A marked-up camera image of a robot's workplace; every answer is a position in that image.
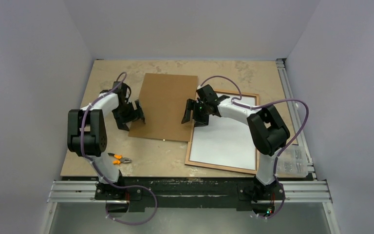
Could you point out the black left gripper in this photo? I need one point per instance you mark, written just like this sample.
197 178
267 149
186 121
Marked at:
122 121

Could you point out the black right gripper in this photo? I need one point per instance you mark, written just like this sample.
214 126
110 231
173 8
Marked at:
196 112

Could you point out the brown backing board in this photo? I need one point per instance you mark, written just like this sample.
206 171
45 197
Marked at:
163 100

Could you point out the colourful printed photo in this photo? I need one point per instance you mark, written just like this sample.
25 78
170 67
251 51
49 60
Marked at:
225 142

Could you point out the blue wooden picture frame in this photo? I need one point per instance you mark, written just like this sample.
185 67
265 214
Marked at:
222 168

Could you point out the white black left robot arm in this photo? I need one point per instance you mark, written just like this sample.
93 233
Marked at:
87 134

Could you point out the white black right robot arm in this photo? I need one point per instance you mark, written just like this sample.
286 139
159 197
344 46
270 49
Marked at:
270 135

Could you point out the clear plastic parts box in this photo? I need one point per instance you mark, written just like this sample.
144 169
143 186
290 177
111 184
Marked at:
293 162

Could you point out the orange handled pliers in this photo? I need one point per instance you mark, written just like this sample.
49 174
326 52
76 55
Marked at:
119 159

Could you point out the aluminium side rail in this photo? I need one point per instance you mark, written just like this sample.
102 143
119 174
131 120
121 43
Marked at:
296 121

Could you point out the aluminium front rail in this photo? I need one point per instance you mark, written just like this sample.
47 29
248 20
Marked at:
295 191

